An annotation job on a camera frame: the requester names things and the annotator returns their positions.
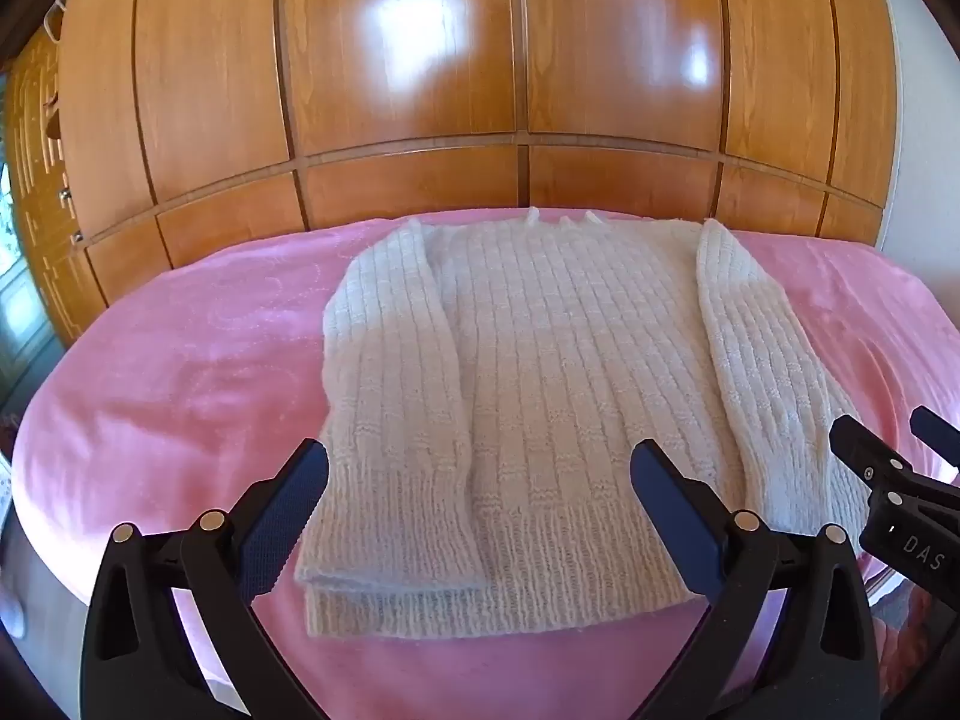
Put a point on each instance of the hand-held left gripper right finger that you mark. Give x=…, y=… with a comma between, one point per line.
x=671, y=510

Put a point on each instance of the glass window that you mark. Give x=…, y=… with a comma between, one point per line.
x=19, y=300

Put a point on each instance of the white knit sweater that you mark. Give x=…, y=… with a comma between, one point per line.
x=570, y=390

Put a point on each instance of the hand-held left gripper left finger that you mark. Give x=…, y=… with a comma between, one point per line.
x=289, y=510

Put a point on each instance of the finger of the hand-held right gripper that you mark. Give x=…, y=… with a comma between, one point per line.
x=862, y=454
x=937, y=435

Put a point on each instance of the wooden wardrobe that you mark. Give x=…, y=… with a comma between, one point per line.
x=412, y=90

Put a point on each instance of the pink bedspread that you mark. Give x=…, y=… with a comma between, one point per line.
x=187, y=360

